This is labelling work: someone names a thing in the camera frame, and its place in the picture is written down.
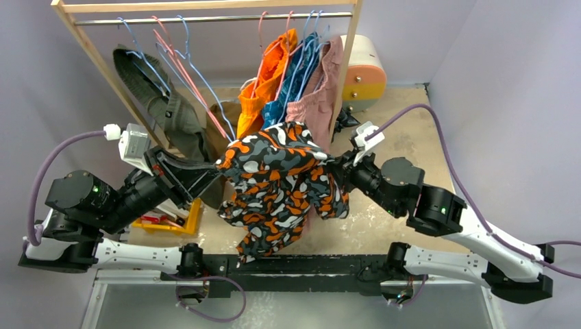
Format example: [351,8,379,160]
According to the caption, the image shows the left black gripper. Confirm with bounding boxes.
[99,145,228,235]

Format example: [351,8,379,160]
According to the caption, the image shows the camouflage orange black shorts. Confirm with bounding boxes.
[215,121,350,265]

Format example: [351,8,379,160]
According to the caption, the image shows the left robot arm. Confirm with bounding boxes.
[18,147,220,280]

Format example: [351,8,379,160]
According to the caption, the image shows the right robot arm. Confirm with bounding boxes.
[331,151,554,304]

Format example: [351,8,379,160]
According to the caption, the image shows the olive green shorts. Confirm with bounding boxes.
[112,44,225,210]

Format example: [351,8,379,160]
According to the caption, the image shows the pink shorts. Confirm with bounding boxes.
[286,36,344,153]

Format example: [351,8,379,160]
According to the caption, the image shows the brown shorts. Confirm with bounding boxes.
[206,101,242,160]

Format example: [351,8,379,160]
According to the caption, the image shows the blue patterned shorts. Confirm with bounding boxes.
[262,32,321,130]

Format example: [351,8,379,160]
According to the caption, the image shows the blue hanger holding pink shorts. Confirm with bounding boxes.
[295,16,330,101]

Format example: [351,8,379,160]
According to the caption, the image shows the pink hanger holding orange shorts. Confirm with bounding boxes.
[246,31,286,102]

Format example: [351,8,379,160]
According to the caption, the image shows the white stapler in bin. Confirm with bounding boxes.
[155,199,189,219]

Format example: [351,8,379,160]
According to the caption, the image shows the yellow plastic bin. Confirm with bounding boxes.
[131,199,203,236]

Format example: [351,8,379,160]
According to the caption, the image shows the white orange yellow drawer cabinet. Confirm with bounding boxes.
[342,34,387,112]

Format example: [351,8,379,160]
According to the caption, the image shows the metal hanging rod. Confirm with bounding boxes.
[73,12,353,26]

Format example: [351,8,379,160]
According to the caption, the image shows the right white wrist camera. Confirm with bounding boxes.
[350,121,385,165]

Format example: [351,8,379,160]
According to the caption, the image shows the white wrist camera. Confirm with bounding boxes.
[350,121,385,165]
[103,123,153,175]

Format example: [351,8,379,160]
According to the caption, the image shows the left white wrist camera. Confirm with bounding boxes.
[103,123,153,175]

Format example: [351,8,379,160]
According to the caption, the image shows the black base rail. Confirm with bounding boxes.
[174,254,421,298]

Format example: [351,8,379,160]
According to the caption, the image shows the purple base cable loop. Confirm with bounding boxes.
[166,272,247,324]

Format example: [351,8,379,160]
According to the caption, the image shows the blue wire hanger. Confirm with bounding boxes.
[116,17,171,97]
[155,15,238,143]

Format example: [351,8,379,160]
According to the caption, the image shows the pink wire hanger left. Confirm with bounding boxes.
[150,16,232,139]

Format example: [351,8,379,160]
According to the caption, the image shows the blue wire hanger far left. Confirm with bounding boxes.
[116,17,171,97]

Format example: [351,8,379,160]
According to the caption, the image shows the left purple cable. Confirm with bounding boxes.
[23,130,108,248]

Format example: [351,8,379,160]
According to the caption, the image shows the wooden clothes rack frame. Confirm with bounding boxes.
[51,1,363,154]

